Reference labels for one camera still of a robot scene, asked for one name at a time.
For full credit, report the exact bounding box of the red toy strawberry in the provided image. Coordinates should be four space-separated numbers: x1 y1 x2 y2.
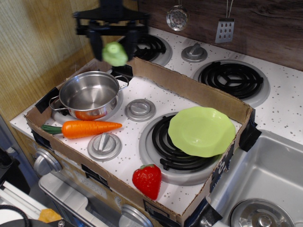
132 164 162 201

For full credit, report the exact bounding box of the silver oven dial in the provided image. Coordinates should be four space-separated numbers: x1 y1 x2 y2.
119 204 153 227
33 148 62 176

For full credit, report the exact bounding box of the orange toy carrot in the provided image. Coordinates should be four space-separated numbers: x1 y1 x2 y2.
41 120 122 139

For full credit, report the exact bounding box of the green toy broccoli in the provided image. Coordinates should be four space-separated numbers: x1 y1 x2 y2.
102 42 128 67

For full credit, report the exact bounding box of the silver oven dial right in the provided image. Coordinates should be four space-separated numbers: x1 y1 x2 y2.
119 204 153 227

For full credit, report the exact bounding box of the silver oven dial left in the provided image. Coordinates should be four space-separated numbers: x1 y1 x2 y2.
33 148 62 176

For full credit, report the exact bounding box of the stainless steel pan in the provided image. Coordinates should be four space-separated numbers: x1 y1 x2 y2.
49 71 129 121

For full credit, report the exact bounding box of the silver sink drain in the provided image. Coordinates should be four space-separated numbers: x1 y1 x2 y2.
228 199 295 227

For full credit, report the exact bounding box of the black cable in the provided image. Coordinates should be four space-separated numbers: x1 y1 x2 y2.
0 204 31 227

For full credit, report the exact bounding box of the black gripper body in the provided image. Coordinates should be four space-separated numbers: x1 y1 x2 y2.
73 0 150 35

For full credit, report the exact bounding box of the silver oven door handle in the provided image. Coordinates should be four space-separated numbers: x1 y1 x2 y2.
39 174 115 227

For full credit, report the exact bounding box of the front right black burner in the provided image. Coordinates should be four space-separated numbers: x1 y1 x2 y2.
139 112 221 186

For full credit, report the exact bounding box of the silver stove knob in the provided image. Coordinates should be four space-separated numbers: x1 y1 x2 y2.
87 132 122 161
125 99 156 122
181 44 208 63

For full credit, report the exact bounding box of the brown cardboard fence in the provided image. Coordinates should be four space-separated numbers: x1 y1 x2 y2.
26 58 254 227

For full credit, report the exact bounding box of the back right black burner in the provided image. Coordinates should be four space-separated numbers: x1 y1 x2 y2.
193 60 270 108

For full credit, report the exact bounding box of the hanging metal strainer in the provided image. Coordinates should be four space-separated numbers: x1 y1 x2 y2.
166 0 189 32

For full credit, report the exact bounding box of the silver stove knob back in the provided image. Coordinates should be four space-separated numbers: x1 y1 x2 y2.
181 44 208 63

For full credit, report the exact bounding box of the stainless steel sink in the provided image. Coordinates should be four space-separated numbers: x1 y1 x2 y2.
210 131 303 227

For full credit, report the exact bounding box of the hanging metal spatula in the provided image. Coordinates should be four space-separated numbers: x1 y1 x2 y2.
215 0 235 44

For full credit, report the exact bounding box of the light green plastic plate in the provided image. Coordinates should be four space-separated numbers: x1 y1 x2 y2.
168 106 236 157

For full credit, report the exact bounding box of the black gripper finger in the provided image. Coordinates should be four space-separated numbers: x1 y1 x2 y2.
123 30 141 61
88 32 103 61

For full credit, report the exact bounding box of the yellow orange object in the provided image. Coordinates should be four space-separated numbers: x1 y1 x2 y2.
38 209 62 223

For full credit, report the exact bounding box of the silver stove knob middle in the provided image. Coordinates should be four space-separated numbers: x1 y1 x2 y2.
125 99 156 122

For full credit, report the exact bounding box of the silver stove knob front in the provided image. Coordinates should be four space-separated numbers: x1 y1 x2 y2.
87 132 122 161

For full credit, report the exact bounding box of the back left black burner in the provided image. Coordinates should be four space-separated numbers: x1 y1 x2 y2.
131 35 172 66

